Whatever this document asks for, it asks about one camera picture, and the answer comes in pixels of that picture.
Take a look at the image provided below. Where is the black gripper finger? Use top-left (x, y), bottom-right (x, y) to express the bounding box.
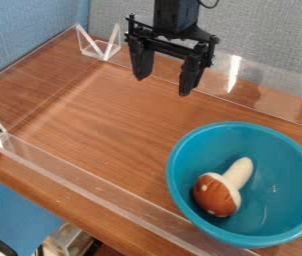
top-left (129, 36), bottom-right (156, 80)
top-left (180, 55), bottom-right (206, 96)

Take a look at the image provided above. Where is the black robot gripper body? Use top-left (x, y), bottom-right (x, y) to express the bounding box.
top-left (126, 15), bottom-right (220, 68)

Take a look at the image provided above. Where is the brown toy mushroom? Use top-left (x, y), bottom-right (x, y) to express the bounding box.
top-left (193, 157), bottom-right (254, 217)

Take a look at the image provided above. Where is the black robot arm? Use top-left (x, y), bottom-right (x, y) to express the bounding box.
top-left (126, 0), bottom-right (220, 96)

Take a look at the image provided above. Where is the blue plastic bowl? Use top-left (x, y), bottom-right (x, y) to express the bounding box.
top-left (166, 121), bottom-right (302, 248)

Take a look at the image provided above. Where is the clear acrylic back barrier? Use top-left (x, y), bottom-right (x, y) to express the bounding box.
top-left (109, 39), bottom-right (302, 133)

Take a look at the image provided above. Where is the clear acrylic barrier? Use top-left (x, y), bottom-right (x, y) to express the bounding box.
top-left (109, 39), bottom-right (302, 133)
top-left (0, 134), bottom-right (260, 256)

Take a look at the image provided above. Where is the clear acrylic front barrier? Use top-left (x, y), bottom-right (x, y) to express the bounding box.
top-left (0, 134), bottom-right (260, 256)

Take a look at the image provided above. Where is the grey box under table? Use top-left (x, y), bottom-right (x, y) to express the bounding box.
top-left (34, 223), bottom-right (94, 256)

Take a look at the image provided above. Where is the clear acrylic corner bracket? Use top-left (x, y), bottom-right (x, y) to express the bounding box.
top-left (75, 24), bottom-right (122, 62)

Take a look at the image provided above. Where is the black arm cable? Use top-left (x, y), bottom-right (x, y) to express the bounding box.
top-left (197, 0), bottom-right (221, 10)

